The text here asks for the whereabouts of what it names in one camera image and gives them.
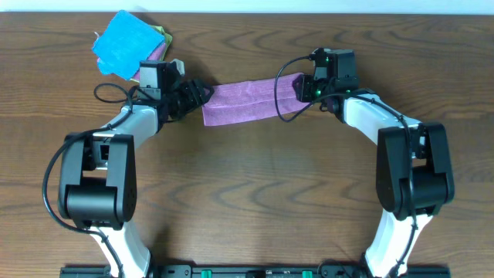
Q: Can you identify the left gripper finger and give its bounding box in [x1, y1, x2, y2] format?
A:
[195, 94, 212, 108]
[192, 79, 215, 97]

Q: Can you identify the purple microfiber cloth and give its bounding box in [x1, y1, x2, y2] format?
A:
[202, 73, 306, 126]

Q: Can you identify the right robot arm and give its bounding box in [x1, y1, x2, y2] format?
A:
[293, 48, 455, 277]

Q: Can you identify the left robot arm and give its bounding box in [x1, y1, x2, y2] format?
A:
[49, 59, 215, 277]

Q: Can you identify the green folded cloth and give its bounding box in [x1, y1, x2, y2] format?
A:
[149, 25, 173, 60]

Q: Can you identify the blue folded cloth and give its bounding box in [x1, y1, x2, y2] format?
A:
[92, 10, 164, 77]

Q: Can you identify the right black cable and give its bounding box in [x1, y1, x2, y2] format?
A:
[273, 55, 420, 278]

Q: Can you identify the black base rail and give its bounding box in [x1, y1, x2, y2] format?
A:
[59, 264, 452, 278]

